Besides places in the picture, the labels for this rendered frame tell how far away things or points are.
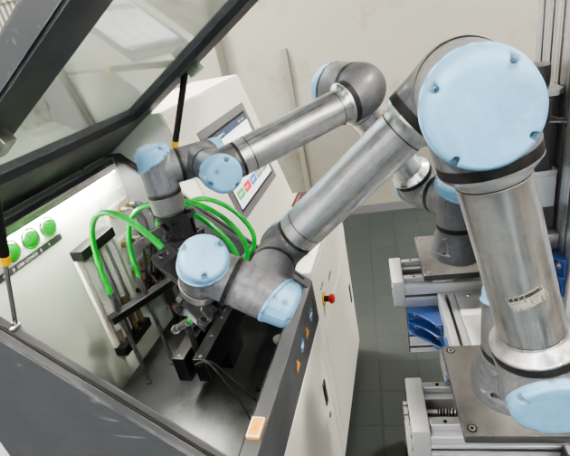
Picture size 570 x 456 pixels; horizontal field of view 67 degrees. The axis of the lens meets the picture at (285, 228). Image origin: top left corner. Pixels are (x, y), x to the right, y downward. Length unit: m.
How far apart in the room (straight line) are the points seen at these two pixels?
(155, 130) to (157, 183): 0.44
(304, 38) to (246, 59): 0.49
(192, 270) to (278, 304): 0.13
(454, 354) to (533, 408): 0.34
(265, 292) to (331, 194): 0.18
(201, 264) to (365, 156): 0.28
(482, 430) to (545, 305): 0.34
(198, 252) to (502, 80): 0.42
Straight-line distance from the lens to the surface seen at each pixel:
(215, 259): 0.62
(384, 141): 0.64
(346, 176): 0.66
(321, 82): 1.10
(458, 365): 0.99
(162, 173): 0.96
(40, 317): 1.21
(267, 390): 1.11
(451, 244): 1.27
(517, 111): 0.48
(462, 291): 1.34
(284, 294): 0.64
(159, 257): 0.85
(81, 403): 0.96
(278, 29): 3.71
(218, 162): 0.83
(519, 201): 0.54
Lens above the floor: 1.73
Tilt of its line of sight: 26 degrees down
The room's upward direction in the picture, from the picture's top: 12 degrees counter-clockwise
